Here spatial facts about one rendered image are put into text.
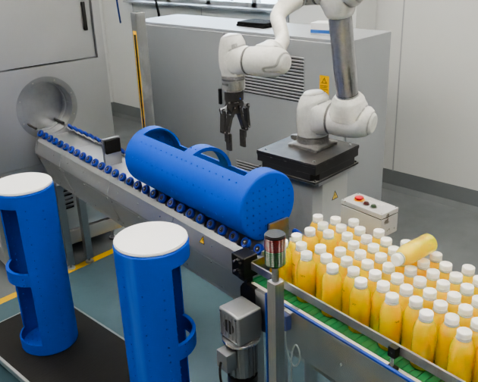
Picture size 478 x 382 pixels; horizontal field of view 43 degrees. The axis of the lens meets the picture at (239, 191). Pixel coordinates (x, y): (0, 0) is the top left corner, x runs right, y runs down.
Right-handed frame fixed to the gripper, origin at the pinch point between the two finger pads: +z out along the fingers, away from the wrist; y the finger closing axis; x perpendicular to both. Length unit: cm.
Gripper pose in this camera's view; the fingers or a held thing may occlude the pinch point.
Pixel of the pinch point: (236, 141)
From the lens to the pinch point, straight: 240.8
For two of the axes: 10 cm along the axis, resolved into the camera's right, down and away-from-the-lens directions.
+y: -7.8, 2.6, -5.7
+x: 6.3, 2.6, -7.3
